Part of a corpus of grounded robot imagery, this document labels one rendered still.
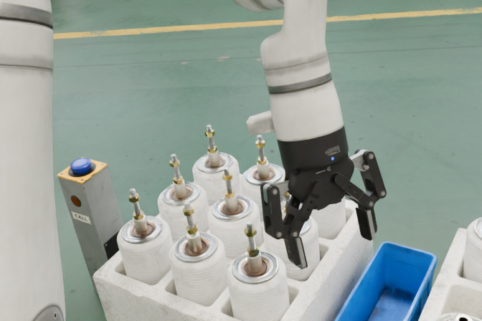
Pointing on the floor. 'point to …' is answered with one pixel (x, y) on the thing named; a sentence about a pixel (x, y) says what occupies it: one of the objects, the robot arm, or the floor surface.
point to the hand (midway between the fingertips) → (334, 247)
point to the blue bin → (391, 286)
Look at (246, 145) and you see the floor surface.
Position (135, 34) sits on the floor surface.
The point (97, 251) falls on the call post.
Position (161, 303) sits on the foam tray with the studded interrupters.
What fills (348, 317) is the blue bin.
